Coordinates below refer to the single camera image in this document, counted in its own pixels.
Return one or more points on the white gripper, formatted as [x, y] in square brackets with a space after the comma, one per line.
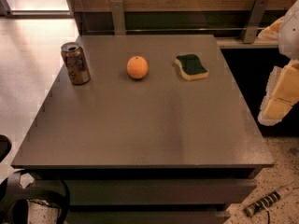
[290, 34]

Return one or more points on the green and yellow sponge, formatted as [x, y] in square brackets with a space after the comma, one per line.
[191, 67]

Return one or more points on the orange soda can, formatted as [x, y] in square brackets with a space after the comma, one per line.
[75, 62]

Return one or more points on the orange fruit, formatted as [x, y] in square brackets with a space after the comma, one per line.
[137, 67]

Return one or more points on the grey table with drawers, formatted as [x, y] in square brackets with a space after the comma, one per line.
[156, 150]

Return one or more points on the white power strip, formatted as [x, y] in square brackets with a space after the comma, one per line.
[268, 200]

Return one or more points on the black chair base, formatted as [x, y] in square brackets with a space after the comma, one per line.
[19, 205]

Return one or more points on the grey metal bracket right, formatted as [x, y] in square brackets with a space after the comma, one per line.
[250, 31]

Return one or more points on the grey metal bracket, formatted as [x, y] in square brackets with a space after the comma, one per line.
[118, 17]
[250, 31]

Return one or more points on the grey metal bracket left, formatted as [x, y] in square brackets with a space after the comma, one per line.
[118, 17]

